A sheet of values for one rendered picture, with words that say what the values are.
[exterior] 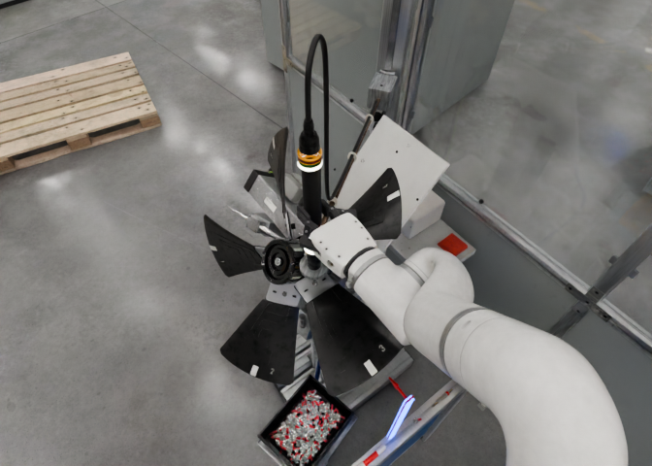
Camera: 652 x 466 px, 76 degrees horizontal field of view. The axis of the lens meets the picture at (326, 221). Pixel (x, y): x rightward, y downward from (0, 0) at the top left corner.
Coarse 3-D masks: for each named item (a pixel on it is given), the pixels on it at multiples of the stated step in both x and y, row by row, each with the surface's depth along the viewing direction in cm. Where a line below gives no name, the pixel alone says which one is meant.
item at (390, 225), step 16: (384, 176) 102; (368, 192) 104; (384, 192) 98; (400, 192) 94; (352, 208) 105; (368, 208) 98; (384, 208) 94; (400, 208) 91; (368, 224) 94; (384, 224) 91; (400, 224) 89
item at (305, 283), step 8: (304, 280) 108; (312, 280) 108; (320, 280) 108; (328, 280) 108; (304, 288) 106; (312, 288) 106; (320, 288) 106; (328, 288) 107; (304, 296) 105; (312, 296) 105
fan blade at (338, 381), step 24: (336, 288) 106; (312, 312) 103; (336, 312) 102; (360, 312) 102; (312, 336) 101; (336, 336) 100; (360, 336) 99; (384, 336) 99; (336, 360) 98; (360, 360) 97; (384, 360) 96; (336, 384) 96
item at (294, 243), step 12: (276, 240) 107; (288, 240) 107; (264, 252) 110; (276, 252) 108; (288, 252) 105; (300, 252) 106; (264, 264) 110; (288, 264) 105; (276, 276) 108; (288, 276) 104; (300, 276) 107
